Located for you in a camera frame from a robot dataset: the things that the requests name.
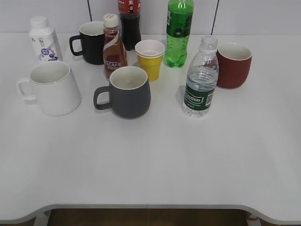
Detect white yogurt drink bottle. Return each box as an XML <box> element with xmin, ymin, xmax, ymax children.
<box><xmin>29</xmin><ymin>16</ymin><xmax>63</xmax><ymax>62</ymax></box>

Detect brown Nescafe coffee bottle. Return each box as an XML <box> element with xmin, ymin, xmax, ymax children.
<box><xmin>103</xmin><ymin>14</ymin><xmax>127</xmax><ymax>80</ymax></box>

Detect grey mug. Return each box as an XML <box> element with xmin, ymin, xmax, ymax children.
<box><xmin>93</xmin><ymin>66</ymin><xmax>151</xmax><ymax>119</ymax></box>

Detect yellow paper cup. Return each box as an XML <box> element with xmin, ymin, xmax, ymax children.
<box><xmin>135</xmin><ymin>40</ymin><xmax>165</xmax><ymax>81</ymax></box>

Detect dark cola bottle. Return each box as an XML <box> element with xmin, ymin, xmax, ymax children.
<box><xmin>118</xmin><ymin>0</ymin><xmax>141</xmax><ymax>51</ymax></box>

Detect clear water bottle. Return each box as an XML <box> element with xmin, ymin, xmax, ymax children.
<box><xmin>182</xmin><ymin>36</ymin><xmax>219</xmax><ymax>118</ymax></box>

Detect red cup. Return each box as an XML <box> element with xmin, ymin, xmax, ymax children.
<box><xmin>217</xmin><ymin>43</ymin><xmax>252</xmax><ymax>89</ymax></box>

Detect black mug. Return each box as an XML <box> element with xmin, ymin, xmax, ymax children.
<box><xmin>69</xmin><ymin>21</ymin><xmax>105</xmax><ymax>65</ymax></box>

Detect green soda bottle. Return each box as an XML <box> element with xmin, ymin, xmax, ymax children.
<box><xmin>165</xmin><ymin>0</ymin><xmax>194</xmax><ymax>68</ymax></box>

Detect white mug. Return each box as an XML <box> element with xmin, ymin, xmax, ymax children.
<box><xmin>16</xmin><ymin>61</ymin><xmax>82</xmax><ymax>116</ymax></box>

